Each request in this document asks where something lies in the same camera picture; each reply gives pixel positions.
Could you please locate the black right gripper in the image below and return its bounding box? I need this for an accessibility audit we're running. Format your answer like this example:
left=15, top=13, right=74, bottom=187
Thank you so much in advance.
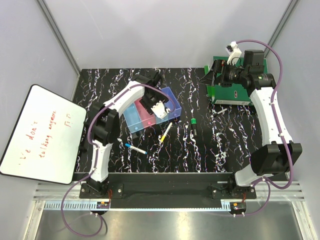
left=199, top=59, right=248, bottom=88

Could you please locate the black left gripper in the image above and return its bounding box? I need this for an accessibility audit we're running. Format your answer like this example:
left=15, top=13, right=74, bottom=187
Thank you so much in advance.
left=140, top=88, right=168, bottom=115

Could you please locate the pink bin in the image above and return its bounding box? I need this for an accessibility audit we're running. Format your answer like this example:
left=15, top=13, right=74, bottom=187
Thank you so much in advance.
left=134, top=98, right=156, bottom=128

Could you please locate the light blue bin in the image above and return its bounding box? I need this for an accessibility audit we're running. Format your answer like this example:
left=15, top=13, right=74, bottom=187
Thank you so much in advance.
left=123, top=103, right=144, bottom=133
left=155, top=114, right=169, bottom=125

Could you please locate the purple bin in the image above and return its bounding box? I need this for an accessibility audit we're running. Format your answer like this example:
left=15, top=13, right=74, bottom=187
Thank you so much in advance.
left=160, top=87, right=182, bottom=120

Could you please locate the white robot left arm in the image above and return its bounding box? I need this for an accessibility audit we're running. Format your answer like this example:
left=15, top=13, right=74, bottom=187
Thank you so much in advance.
left=86, top=69, right=171, bottom=198

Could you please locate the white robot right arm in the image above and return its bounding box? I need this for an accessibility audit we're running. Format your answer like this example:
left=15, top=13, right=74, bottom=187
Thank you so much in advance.
left=207, top=49, right=303, bottom=199

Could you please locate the small black silver pen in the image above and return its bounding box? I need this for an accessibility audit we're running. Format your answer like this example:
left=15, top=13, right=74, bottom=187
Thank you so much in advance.
left=211, top=108, right=227, bottom=118

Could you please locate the green cap grey marker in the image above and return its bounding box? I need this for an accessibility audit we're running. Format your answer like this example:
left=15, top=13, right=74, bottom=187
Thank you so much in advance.
left=190, top=118, right=198, bottom=137

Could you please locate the yellow cap white marker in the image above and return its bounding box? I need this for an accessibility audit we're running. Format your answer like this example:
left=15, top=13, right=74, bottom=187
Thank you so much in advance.
left=160, top=122, right=173, bottom=143

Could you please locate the blue cap white marker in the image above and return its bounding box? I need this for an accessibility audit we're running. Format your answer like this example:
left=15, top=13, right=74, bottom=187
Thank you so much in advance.
left=125, top=143, right=147, bottom=155

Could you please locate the white whiteboard red writing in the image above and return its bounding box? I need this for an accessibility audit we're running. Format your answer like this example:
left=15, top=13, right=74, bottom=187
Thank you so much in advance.
left=0, top=84, right=87, bottom=185

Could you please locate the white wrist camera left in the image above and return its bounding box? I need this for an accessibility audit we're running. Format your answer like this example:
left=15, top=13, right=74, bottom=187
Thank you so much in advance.
left=151, top=100, right=168, bottom=119

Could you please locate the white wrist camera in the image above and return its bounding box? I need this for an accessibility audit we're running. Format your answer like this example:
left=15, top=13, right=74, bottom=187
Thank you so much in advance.
left=226, top=41, right=242, bottom=65
left=151, top=100, right=168, bottom=119

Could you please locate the green ring binder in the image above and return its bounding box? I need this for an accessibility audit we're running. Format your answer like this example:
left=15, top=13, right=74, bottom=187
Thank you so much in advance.
left=204, top=56, right=253, bottom=106

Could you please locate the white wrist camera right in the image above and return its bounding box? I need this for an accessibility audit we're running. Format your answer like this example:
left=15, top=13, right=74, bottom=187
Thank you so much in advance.
left=226, top=41, right=242, bottom=65

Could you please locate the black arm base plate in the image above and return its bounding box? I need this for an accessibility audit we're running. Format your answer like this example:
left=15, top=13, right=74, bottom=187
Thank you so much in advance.
left=79, top=173, right=257, bottom=211

